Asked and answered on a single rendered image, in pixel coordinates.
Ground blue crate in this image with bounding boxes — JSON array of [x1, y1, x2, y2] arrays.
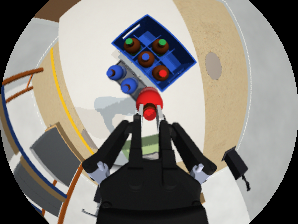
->
[[111, 14, 197, 92]]

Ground brown bottle with red cap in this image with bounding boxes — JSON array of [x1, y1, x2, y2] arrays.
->
[[152, 65, 169, 81]]

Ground red bottle with pale pink label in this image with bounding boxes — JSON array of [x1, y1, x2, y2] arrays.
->
[[136, 87, 163, 121]]

